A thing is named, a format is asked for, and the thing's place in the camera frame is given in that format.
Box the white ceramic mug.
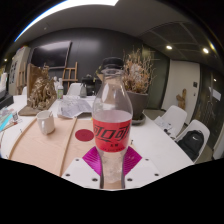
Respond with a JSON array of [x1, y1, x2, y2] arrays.
[[35, 110, 56, 136]]

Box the printed paper sheet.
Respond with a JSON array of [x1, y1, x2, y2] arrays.
[[57, 95, 96, 119]]

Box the wooden easel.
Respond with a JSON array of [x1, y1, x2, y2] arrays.
[[61, 61, 80, 90]]

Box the clear red-label drink bottle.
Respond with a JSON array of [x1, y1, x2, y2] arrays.
[[91, 56, 134, 191]]

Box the long ceiling light strip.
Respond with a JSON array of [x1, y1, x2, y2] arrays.
[[14, 0, 120, 43]]

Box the colourful booklet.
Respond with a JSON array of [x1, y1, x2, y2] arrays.
[[0, 108, 22, 133]]

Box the small wooden figure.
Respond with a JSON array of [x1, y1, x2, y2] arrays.
[[175, 88, 188, 111]]

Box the dried plant in grey pot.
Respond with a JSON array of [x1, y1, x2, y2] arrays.
[[122, 48, 156, 121]]

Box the grey plant pot saucer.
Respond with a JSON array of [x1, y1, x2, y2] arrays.
[[131, 113, 147, 126]]

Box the white chair at table end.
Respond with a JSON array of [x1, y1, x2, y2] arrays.
[[66, 82, 83, 97]]

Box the golden sculpture on wooden base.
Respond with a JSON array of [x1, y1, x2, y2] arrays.
[[18, 63, 58, 117]]

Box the white shell chair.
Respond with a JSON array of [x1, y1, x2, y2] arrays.
[[175, 119, 211, 163], [161, 105, 188, 136]]

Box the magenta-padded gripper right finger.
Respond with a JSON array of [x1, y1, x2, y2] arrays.
[[123, 145, 164, 191]]

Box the white cabinet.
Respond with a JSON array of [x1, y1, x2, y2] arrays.
[[8, 46, 31, 96]]

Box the black box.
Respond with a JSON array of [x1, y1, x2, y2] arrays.
[[0, 89, 15, 110]]

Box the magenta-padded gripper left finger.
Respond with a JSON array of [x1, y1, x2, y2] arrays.
[[61, 145, 103, 191]]

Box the loose white papers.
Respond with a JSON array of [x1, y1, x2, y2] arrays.
[[153, 115, 178, 139]]

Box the flat round red coaster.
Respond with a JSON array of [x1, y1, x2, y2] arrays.
[[74, 128, 95, 142]]

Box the small green-label bottle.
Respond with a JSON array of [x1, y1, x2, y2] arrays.
[[56, 78, 65, 100]]

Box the dark wall screen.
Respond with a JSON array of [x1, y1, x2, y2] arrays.
[[29, 40, 73, 70]]

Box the ceiling spotlights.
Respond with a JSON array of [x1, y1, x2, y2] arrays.
[[165, 41, 217, 55]]

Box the black backpack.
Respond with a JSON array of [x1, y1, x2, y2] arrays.
[[176, 129, 205, 162]]

